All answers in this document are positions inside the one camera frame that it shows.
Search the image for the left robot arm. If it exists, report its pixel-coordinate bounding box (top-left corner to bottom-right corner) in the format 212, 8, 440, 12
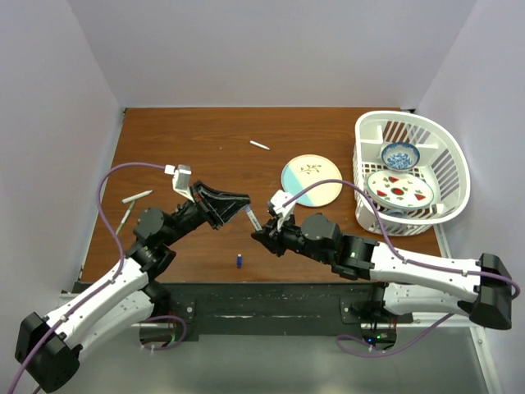
15, 181, 250, 393

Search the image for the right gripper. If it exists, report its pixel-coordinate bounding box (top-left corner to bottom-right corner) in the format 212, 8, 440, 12
252, 209, 331, 264

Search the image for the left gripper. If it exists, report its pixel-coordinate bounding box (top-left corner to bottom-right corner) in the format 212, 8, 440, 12
162, 182, 252, 247

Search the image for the blue patterned bowl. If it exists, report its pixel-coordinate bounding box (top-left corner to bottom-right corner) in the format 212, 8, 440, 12
381, 142, 421, 171

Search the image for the white plastic basket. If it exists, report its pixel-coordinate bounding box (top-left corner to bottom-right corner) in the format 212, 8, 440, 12
353, 111, 471, 236

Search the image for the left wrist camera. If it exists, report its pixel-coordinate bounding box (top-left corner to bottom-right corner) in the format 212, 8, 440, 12
172, 164, 194, 202

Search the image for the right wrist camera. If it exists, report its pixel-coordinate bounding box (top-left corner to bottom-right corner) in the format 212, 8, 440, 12
268, 190, 295, 231

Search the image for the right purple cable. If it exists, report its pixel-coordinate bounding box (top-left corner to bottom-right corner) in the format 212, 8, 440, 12
286, 179, 522, 358

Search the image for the purple cable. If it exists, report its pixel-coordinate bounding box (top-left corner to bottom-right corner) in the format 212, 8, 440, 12
286, 179, 522, 358
0, 162, 189, 394

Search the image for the thin green white pen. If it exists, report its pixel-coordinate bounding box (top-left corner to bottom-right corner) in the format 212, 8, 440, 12
115, 201, 135, 235

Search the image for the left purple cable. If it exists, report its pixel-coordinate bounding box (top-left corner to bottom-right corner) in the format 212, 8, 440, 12
0, 162, 189, 394

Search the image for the cream and blue plate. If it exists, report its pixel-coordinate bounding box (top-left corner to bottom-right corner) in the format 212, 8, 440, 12
281, 154, 342, 208

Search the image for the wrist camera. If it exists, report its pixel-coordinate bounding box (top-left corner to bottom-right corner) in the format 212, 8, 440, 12
172, 164, 194, 202
268, 190, 295, 231

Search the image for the white marker green tip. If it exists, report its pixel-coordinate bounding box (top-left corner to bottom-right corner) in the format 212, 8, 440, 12
121, 190, 153, 204

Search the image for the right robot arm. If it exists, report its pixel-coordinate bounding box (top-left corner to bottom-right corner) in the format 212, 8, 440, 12
251, 213, 513, 331

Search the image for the white marker with purple ink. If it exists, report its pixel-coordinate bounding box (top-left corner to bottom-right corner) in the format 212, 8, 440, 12
245, 206, 263, 231

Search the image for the watermelon pattern plate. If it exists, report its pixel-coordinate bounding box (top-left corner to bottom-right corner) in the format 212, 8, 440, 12
364, 169, 435, 211

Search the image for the white marker black tip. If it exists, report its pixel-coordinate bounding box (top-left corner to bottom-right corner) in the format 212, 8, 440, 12
249, 140, 270, 151

